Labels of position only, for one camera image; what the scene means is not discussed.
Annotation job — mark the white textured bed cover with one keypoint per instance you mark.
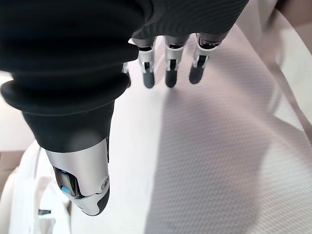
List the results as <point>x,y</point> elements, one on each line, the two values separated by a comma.
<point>207,158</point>

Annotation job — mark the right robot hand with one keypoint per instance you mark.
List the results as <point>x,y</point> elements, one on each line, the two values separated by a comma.
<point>73,48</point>

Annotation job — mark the white garment with black label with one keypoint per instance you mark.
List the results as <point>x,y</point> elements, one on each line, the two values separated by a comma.
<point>23,195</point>

